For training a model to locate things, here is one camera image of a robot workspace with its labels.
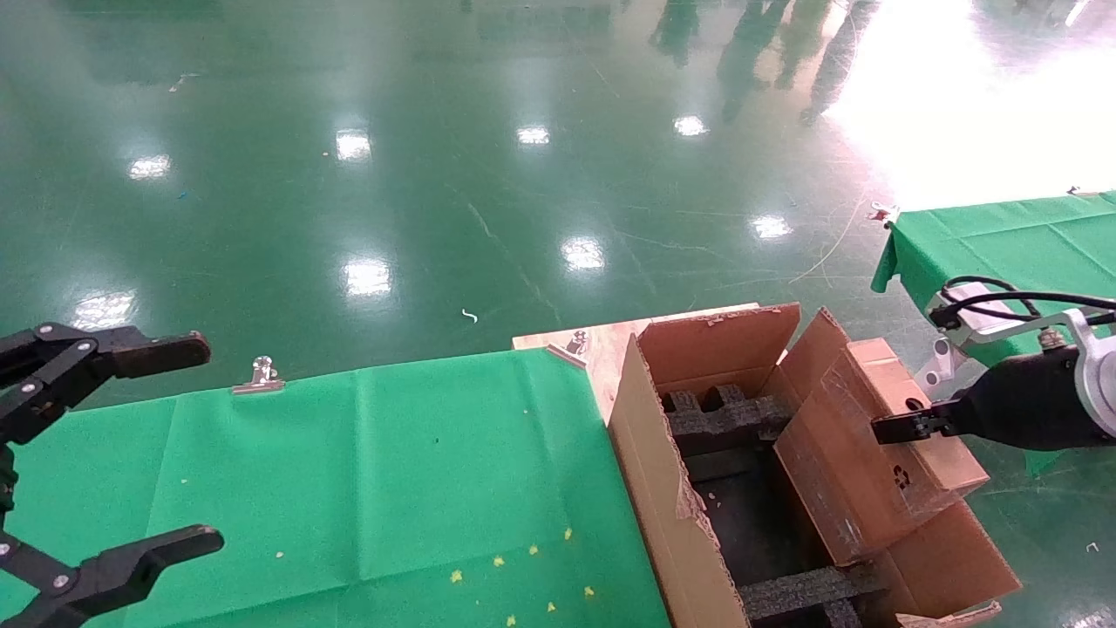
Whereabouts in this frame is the large green tablecloth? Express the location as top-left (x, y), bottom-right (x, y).
top-left (0, 349), bottom-right (672, 628)

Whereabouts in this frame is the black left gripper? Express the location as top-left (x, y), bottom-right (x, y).
top-left (0, 324), bottom-right (225, 628)

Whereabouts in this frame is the large open cardboard carton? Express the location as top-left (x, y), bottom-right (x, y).
top-left (608, 303), bottom-right (1023, 628)

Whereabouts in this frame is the silver camera mount bracket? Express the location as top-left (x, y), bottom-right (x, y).
top-left (959, 310), bottom-right (1091, 352)

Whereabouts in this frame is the small brown cardboard box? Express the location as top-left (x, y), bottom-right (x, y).
top-left (774, 338), bottom-right (990, 568)

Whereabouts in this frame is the green tablecloth with clips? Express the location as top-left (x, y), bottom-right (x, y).
top-left (872, 192), bottom-right (1116, 478)

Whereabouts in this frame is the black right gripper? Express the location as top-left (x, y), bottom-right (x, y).
top-left (872, 345), bottom-right (1101, 452)

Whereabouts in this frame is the white table leg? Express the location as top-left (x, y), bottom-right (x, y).
top-left (915, 336), bottom-right (956, 398)

